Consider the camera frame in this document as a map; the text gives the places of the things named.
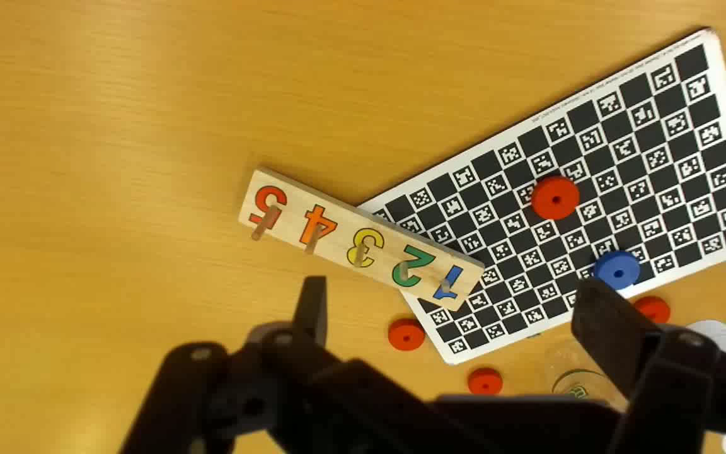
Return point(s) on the orange token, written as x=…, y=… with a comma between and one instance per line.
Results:
x=556, y=196
x=654, y=307
x=406, y=334
x=484, y=382

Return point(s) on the orange token bottom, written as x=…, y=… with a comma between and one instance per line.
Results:
x=484, y=382

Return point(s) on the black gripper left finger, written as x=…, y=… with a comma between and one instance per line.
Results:
x=311, y=310

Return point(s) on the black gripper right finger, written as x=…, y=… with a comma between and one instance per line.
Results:
x=612, y=334

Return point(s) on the wooden number peg board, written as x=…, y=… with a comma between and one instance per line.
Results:
x=344, y=235

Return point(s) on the blue round token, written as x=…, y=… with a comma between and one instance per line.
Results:
x=619, y=267

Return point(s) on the checkered marker calibration board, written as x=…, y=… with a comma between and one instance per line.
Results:
x=646, y=150

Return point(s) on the clear plastic cup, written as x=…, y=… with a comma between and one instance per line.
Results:
x=576, y=374

